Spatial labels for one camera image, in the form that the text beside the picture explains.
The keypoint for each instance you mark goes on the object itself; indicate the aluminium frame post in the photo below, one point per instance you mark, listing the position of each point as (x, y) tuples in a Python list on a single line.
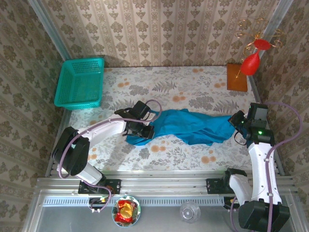
[(275, 21), (50, 31)]

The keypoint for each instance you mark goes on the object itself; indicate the clear glass tumbler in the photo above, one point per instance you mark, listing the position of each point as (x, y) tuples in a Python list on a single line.
[(190, 212)]

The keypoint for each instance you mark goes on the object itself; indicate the floral tablecloth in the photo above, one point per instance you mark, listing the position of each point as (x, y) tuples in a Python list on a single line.
[(169, 159)]

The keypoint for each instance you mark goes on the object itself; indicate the red yellow snack bag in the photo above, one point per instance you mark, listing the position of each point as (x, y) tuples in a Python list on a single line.
[(125, 211)]

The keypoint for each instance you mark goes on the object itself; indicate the aluminium frame rail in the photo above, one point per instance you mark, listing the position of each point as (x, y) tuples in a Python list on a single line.
[(164, 183)]

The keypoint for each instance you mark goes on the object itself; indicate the grey metal tray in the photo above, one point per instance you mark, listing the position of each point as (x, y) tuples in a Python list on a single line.
[(157, 220)]

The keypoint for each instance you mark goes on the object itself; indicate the teal plastic basket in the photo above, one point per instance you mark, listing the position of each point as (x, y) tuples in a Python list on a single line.
[(77, 82)]

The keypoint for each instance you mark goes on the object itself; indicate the patterned round plate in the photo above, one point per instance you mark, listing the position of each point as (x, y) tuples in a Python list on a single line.
[(137, 212)]

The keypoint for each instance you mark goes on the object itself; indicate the blue t-shirt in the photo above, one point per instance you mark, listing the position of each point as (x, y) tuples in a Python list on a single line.
[(193, 128)]

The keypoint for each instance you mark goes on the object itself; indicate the orange wooden block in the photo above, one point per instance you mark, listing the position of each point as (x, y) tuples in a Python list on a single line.
[(237, 78)]

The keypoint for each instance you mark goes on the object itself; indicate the red plastic wine glass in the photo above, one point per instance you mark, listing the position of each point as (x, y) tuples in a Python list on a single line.
[(249, 64)]

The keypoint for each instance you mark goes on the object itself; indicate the red and gold ornament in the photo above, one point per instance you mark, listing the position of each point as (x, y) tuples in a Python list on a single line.
[(256, 36)]

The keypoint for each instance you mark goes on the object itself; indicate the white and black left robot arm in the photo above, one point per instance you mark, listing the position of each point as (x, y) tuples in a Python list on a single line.
[(103, 129)]

